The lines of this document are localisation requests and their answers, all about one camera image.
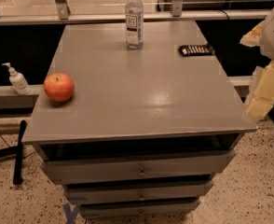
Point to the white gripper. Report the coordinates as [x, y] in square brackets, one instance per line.
[263, 97]

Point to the red apple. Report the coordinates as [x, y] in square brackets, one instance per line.
[59, 87]

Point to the clear plastic water bottle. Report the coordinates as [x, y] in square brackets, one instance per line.
[134, 13]

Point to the white pump dispenser bottle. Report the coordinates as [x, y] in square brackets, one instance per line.
[18, 80]

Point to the grey drawer cabinet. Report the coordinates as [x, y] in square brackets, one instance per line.
[143, 103]

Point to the middle grey drawer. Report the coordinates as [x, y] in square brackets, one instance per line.
[145, 192]

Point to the grey drawer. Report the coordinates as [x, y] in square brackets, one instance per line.
[92, 171]
[145, 192]
[138, 208]

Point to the bottom grey drawer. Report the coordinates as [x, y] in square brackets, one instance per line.
[138, 208]

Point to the top grey drawer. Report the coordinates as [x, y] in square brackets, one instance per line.
[92, 171]

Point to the black stand leg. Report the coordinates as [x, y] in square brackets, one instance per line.
[18, 162]

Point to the metal railing frame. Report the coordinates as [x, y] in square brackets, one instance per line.
[39, 12]

